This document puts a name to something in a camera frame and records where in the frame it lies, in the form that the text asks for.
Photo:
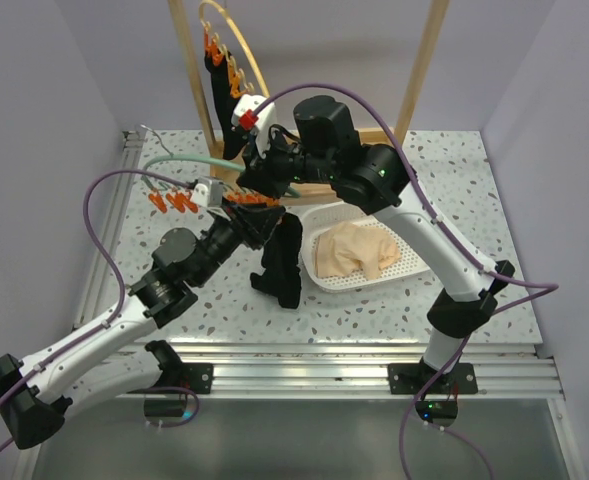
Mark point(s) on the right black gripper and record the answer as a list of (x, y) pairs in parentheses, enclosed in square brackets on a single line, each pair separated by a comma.
[(259, 173)]

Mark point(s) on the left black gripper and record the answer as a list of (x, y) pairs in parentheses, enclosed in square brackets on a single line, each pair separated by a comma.
[(251, 221)]

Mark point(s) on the black underwear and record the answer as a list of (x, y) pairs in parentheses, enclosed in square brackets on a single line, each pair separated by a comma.
[(281, 277)]

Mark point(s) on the green clip hanger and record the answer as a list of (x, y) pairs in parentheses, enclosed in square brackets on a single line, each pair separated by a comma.
[(180, 199)]

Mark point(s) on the beige underwear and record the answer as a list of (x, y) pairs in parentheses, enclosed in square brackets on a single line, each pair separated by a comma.
[(347, 248)]

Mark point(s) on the black sock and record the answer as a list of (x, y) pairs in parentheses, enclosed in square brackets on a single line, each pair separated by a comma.
[(224, 103)]

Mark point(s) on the yellow clip hanger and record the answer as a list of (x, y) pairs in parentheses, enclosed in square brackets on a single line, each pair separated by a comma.
[(224, 43)]

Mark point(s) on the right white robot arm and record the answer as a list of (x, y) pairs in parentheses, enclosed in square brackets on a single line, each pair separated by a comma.
[(328, 150)]

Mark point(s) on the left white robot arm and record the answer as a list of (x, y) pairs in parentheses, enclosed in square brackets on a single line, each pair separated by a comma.
[(39, 391)]

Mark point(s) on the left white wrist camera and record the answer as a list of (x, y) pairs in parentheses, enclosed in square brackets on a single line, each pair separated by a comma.
[(208, 192)]

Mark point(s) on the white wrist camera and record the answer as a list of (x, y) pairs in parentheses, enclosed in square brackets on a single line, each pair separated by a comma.
[(208, 192), (248, 117)]

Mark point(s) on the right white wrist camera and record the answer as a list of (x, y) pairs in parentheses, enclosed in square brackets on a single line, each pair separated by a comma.
[(248, 117)]

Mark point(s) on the aluminium rail frame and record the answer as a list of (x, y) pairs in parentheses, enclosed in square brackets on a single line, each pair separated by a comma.
[(273, 370)]

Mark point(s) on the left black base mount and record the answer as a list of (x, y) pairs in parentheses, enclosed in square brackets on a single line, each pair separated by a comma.
[(174, 400)]

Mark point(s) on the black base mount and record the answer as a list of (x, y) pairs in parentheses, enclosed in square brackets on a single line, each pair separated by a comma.
[(174, 400), (438, 404)]

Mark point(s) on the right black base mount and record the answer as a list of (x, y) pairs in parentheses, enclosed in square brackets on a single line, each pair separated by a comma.
[(438, 404)]

